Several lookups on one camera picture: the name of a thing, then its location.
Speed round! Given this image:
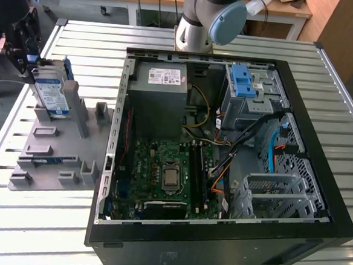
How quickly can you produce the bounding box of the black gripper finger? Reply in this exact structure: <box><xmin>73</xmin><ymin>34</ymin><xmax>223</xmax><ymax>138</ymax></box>
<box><xmin>10</xmin><ymin>5</ymin><xmax>44</xmax><ymax>57</ymax></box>
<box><xmin>0</xmin><ymin>36</ymin><xmax>40</xmax><ymax>84</ymax></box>

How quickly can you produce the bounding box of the hard disk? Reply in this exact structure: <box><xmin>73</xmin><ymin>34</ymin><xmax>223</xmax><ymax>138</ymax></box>
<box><xmin>22</xmin><ymin>53</ymin><xmax>77</xmax><ymax>122</ymax></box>

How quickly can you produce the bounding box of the silver disk bay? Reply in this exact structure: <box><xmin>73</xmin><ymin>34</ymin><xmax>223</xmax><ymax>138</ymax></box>
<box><xmin>227</xmin><ymin>169</ymin><xmax>327</xmax><ymax>225</ymax></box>

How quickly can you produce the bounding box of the grey parts rack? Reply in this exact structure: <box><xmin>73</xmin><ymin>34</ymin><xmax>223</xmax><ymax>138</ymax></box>
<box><xmin>7</xmin><ymin>77</ymin><xmax>117</xmax><ymax>198</ymax></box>

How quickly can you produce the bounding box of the blue RAM stick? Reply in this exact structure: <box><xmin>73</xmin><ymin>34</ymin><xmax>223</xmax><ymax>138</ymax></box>
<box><xmin>31</xmin><ymin>155</ymin><xmax>63</xmax><ymax>165</ymax></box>

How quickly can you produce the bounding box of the grey power supply unit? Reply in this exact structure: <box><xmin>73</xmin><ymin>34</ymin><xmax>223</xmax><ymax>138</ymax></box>
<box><xmin>124</xmin><ymin>59</ymin><xmax>190</xmax><ymax>142</ymax></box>

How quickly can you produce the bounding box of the green motherboard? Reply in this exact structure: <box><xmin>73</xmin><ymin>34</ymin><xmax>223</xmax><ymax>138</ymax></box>
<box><xmin>109</xmin><ymin>136</ymin><xmax>228</xmax><ymax>226</ymax></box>

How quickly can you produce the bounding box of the silver CPU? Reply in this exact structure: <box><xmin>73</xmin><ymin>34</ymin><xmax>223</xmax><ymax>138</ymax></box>
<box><xmin>160</xmin><ymin>164</ymin><xmax>183</xmax><ymax>194</ymax></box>

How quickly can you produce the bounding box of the black graphics card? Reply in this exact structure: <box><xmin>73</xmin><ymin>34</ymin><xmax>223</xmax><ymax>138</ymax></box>
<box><xmin>141</xmin><ymin>198</ymin><xmax>188</xmax><ymax>221</ymax></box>

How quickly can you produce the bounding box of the installed RAM stick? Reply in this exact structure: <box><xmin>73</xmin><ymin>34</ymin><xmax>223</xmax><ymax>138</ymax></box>
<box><xmin>195</xmin><ymin>142</ymin><xmax>213</xmax><ymax>211</ymax></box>

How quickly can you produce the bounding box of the blue plastic drive latch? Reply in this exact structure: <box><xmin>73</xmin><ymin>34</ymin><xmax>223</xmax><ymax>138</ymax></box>
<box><xmin>228</xmin><ymin>63</ymin><xmax>259</xmax><ymax>99</ymax></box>

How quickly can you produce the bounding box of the silver optical drive cage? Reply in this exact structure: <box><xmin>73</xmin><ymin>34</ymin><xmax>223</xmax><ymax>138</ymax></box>
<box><xmin>219</xmin><ymin>62</ymin><xmax>293</xmax><ymax>135</ymax></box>

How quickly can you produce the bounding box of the black PC case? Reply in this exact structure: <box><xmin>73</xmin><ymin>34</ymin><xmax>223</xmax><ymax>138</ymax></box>
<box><xmin>82</xmin><ymin>44</ymin><xmax>353</xmax><ymax>265</ymax></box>

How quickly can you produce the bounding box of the short wooden desk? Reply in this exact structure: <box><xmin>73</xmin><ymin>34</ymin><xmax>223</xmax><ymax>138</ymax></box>
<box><xmin>245</xmin><ymin>0</ymin><xmax>314</xmax><ymax>42</ymax></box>

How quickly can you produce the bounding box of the brown wooden cabinet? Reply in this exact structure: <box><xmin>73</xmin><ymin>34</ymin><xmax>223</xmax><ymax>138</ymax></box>
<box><xmin>295</xmin><ymin>0</ymin><xmax>353</xmax><ymax>83</ymax></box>

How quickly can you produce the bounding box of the thin red wire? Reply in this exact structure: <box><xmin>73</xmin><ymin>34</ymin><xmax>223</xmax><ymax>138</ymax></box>
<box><xmin>118</xmin><ymin>106</ymin><xmax>134</xmax><ymax>171</ymax></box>

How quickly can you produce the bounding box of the yellow wire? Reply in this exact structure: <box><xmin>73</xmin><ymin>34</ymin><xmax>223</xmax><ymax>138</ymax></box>
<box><xmin>183</xmin><ymin>84</ymin><xmax>213</xmax><ymax>130</ymax></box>

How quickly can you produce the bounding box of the grey white wire bundle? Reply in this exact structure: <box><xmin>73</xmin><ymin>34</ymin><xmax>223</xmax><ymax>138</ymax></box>
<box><xmin>181</xmin><ymin>127</ymin><xmax>235</xmax><ymax>148</ymax></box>

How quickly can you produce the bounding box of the black cable bundle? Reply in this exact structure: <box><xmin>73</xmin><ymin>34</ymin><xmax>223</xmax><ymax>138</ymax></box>
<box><xmin>209</xmin><ymin>106</ymin><xmax>288</xmax><ymax>180</ymax></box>

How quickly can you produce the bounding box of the blue data wire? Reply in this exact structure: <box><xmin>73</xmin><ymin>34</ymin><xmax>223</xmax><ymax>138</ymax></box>
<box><xmin>268</xmin><ymin>122</ymin><xmax>290</xmax><ymax>177</ymax></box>

